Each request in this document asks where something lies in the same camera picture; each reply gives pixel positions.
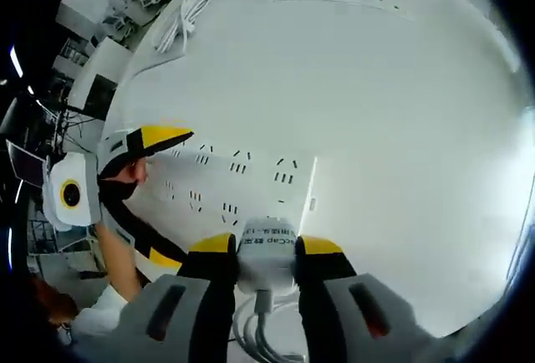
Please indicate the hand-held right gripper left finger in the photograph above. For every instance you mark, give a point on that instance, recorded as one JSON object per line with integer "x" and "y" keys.
{"x": 184, "y": 313}

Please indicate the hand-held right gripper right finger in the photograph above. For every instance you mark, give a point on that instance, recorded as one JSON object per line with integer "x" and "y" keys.
{"x": 342, "y": 317}

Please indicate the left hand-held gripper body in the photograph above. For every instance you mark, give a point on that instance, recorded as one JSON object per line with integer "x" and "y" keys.
{"x": 71, "y": 191}

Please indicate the white charger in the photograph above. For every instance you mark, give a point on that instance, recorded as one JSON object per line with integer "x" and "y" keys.
{"x": 267, "y": 262}

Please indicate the white desk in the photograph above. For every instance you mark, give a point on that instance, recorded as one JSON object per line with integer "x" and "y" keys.
{"x": 355, "y": 87}

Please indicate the person's left hand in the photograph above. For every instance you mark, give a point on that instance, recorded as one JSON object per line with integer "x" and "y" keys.
{"x": 134, "y": 172}

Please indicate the dark monitor screen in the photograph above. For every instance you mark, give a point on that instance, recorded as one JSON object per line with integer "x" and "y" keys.
{"x": 27, "y": 166}

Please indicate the white cabinet with dark panel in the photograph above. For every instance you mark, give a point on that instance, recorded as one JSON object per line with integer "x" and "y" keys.
{"x": 98, "y": 87}

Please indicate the person's white shirt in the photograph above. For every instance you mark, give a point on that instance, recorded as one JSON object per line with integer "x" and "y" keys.
{"x": 104, "y": 313}

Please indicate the person's head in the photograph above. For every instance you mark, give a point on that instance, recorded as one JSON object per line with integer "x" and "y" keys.
{"x": 54, "y": 300}

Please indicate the white storage cabinet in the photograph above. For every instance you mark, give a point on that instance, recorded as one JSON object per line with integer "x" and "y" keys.
{"x": 85, "y": 3}

